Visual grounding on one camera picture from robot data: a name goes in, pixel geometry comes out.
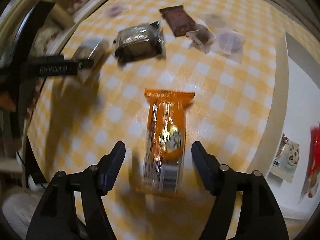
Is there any blue-top mooncake packet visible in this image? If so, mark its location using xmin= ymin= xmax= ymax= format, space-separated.
xmin=72 ymin=36 xmax=110 ymax=83

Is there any black silver snack packet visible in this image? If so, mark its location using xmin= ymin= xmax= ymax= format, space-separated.
xmin=114 ymin=21 xmax=166 ymax=65

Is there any orange snack packet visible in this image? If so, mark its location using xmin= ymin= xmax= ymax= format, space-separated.
xmin=139 ymin=89 xmax=195 ymax=198

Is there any brown chocolate snack packet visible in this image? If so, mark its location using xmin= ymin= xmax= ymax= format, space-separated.
xmin=159 ymin=5 xmax=196 ymax=37

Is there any clear packet purple pastry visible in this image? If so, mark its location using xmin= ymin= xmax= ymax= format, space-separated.
xmin=211 ymin=31 xmax=246 ymax=63

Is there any clear packet brown pastry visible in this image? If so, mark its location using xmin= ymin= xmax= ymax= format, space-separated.
xmin=186 ymin=24 xmax=215 ymax=54

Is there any clear packet beige ring pastry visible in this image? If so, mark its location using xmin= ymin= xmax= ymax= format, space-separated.
xmin=200 ymin=13 xmax=227 ymax=29

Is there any white cookie snack packet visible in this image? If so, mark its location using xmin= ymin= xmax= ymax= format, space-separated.
xmin=270 ymin=133 xmax=300 ymax=183

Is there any red snack packet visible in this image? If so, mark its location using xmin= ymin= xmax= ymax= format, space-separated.
xmin=303 ymin=125 xmax=319 ymax=198

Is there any white tray box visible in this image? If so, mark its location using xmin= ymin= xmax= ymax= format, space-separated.
xmin=247 ymin=33 xmax=319 ymax=220

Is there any clear packet pink pastry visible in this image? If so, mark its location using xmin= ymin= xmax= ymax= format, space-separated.
xmin=105 ymin=3 xmax=130 ymax=18

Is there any yellow checkered cloth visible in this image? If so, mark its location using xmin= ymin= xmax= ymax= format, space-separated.
xmin=28 ymin=0 xmax=319 ymax=239

